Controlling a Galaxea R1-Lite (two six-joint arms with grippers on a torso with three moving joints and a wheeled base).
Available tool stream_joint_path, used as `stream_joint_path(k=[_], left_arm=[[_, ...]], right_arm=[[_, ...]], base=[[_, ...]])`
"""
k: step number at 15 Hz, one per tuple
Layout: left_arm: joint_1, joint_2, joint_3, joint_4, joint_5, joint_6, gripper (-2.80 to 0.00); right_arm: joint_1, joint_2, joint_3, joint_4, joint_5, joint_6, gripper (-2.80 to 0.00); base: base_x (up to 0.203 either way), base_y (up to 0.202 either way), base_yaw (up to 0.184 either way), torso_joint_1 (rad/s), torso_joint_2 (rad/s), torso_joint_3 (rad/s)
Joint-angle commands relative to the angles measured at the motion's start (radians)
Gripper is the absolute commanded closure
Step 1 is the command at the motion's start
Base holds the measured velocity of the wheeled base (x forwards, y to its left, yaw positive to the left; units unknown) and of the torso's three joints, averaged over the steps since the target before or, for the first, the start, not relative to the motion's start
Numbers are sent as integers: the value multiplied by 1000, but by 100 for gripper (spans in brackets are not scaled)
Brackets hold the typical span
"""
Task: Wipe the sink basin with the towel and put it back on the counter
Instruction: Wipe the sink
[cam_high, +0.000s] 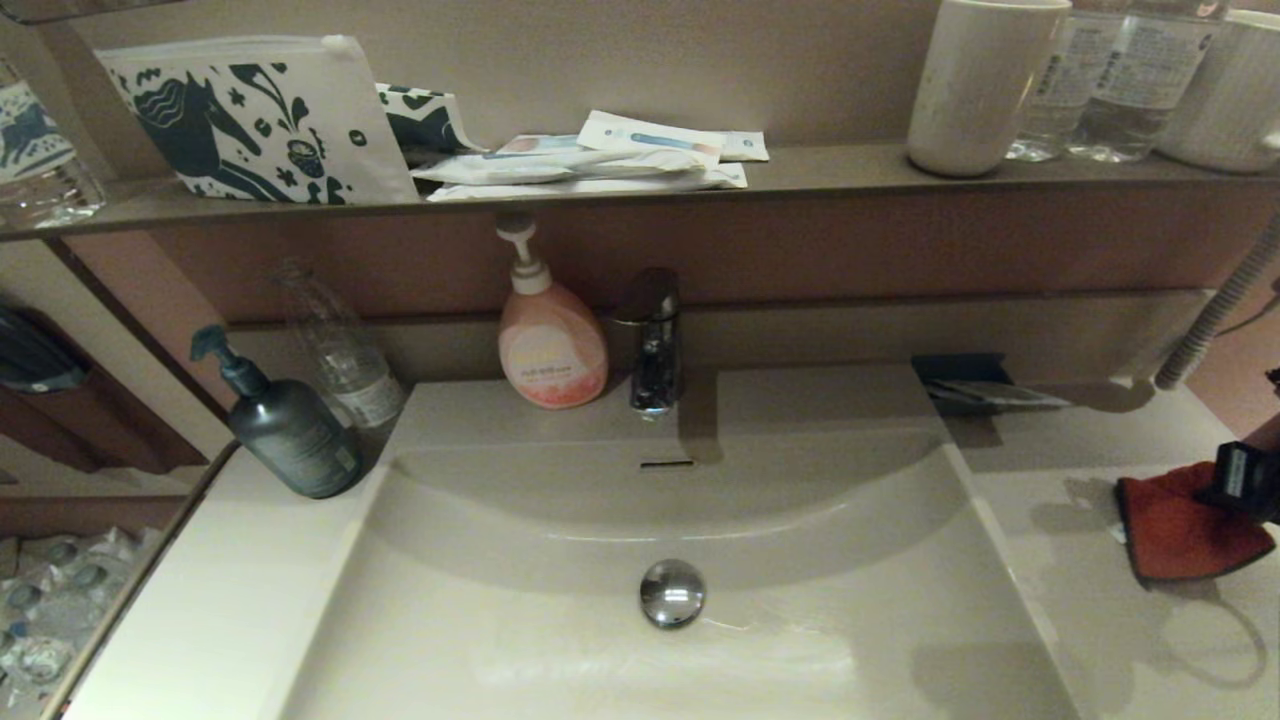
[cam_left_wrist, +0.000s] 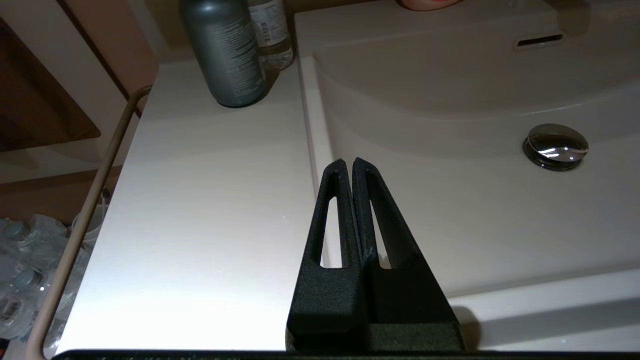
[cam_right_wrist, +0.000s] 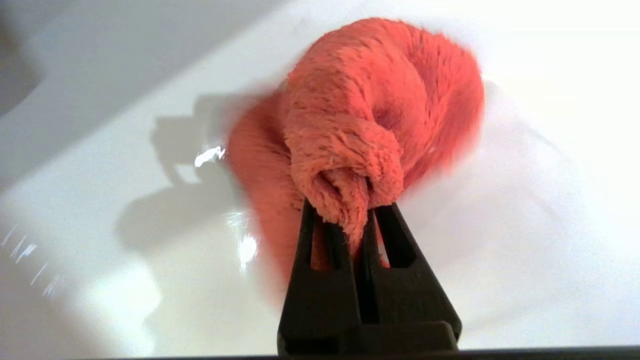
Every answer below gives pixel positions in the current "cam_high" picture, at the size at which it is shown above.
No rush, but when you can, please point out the orange-red microfibre cloth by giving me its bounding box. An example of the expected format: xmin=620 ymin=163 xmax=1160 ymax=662
xmin=1115 ymin=460 xmax=1278 ymax=584

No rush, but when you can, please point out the chrome lever faucet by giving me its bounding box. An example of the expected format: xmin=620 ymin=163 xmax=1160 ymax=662
xmin=612 ymin=268 xmax=683 ymax=419

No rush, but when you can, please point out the white ceramic sink basin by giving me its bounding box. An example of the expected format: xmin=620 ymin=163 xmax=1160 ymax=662
xmin=270 ymin=365 xmax=1081 ymax=720

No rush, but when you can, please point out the dark teal box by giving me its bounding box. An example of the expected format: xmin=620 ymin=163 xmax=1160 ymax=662
xmin=912 ymin=353 xmax=1013 ymax=416

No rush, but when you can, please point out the white ceramic cup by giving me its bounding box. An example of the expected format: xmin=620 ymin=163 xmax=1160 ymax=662
xmin=906 ymin=0 xmax=1073 ymax=178
xmin=1155 ymin=10 xmax=1280 ymax=174

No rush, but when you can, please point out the clear water bottle white label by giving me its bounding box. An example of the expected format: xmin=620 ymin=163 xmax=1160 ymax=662
xmin=1008 ymin=0 xmax=1096 ymax=163
xmin=1066 ymin=0 xmax=1226 ymax=164

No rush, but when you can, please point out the chrome drain stopper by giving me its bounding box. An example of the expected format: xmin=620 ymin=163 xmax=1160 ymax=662
xmin=640 ymin=558 xmax=707 ymax=629

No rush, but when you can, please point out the white toothbrush sachet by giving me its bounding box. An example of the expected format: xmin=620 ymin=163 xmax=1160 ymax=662
xmin=577 ymin=110 xmax=728 ymax=168

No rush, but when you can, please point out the pink soap pump bottle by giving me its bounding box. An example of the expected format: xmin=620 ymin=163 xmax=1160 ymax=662
xmin=497 ymin=213 xmax=609 ymax=409

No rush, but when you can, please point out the flat white sachet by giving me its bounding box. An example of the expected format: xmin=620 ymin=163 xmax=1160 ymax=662
xmin=427 ymin=163 xmax=749 ymax=202

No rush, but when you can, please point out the white sachet with pink print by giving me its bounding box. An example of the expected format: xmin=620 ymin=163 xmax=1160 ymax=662
xmin=495 ymin=134 xmax=591 ymax=157

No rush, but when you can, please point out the empty clear plastic bottle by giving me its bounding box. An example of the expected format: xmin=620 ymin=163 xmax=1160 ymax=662
xmin=275 ymin=258 xmax=406 ymax=431

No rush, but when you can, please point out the small white patterned pouch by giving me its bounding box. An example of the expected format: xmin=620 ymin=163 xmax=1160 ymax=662
xmin=376 ymin=83 xmax=486 ymax=164

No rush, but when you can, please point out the dark teal pump bottle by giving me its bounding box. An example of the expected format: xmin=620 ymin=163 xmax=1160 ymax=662
xmin=190 ymin=325 xmax=366 ymax=499

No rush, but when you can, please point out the white horse print pouch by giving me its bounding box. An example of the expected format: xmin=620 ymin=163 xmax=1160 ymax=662
xmin=95 ymin=35 xmax=421 ymax=204

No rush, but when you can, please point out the shrink-wrapped water bottle pack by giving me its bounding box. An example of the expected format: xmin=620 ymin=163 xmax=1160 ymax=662
xmin=0 ymin=530 xmax=161 ymax=720

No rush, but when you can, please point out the dark blue folded bag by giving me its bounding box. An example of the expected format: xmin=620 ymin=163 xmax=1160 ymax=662
xmin=0 ymin=305 xmax=91 ymax=393

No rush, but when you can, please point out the water bottle blue print label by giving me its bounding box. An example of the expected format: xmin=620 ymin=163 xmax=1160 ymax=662
xmin=0 ymin=55 xmax=106 ymax=229

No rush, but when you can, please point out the grey corrugated hose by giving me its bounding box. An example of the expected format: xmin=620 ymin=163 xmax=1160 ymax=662
xmin=1155 ymin=215 xmax=1280 ymax=391

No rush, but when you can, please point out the brown wall shelf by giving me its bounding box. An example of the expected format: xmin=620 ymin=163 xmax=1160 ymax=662
xmin=0 ymin=142 xmax=1280 ymax=241

